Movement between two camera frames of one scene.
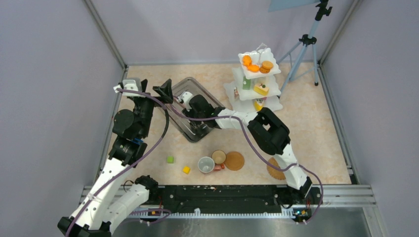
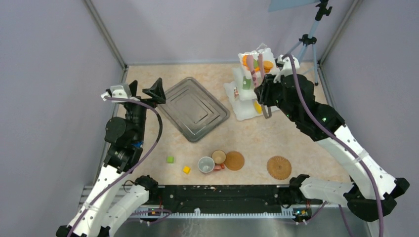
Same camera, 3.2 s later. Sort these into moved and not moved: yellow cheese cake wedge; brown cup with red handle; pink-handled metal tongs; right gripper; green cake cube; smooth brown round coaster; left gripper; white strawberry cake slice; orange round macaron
Moved: right gripper; left gripper; pink-handled metal tongs
Not moved: yellow cheese cake wedge; white strawberry cake slice; smooth brown round coaster; brown cup with red handle; orange round macaron; green cake cube
